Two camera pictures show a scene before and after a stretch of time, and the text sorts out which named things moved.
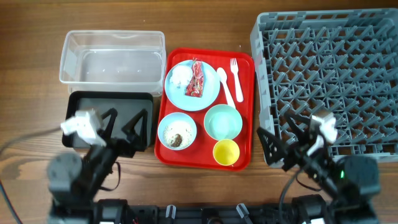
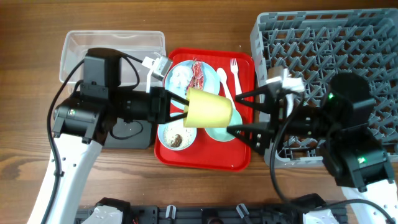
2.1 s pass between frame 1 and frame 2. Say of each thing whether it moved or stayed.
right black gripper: moved
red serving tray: stayed
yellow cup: moved
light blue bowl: stayed
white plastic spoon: stayed
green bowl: stayed
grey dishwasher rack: stayed
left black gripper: moved
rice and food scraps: stayed
